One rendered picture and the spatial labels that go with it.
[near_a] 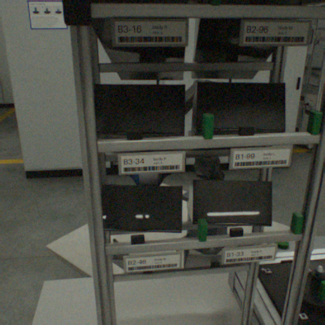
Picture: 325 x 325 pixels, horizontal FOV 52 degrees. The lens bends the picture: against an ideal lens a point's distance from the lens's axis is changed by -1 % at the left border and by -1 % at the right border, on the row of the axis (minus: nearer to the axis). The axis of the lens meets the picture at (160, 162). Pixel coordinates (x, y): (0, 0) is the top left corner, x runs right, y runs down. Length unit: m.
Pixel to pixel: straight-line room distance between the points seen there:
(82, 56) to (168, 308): 0.80
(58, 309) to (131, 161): 0.72
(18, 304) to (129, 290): 1.43
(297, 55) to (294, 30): 3.65
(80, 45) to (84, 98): 0.06
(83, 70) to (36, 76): 3.36
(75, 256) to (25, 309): 1.17
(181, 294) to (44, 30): 3.09
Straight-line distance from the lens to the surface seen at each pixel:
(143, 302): 1.06
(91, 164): 0.44
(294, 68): 4.10
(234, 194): 0.56
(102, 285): 0.54
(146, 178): 0.76
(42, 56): 3.73
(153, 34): 0.40
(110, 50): 0.57
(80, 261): 1.23
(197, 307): 1.05
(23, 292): 2.51
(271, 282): 1.00
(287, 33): 0.45
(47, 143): 3.91
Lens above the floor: 1.60
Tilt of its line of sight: 22 degrees down
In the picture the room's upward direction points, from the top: straight up
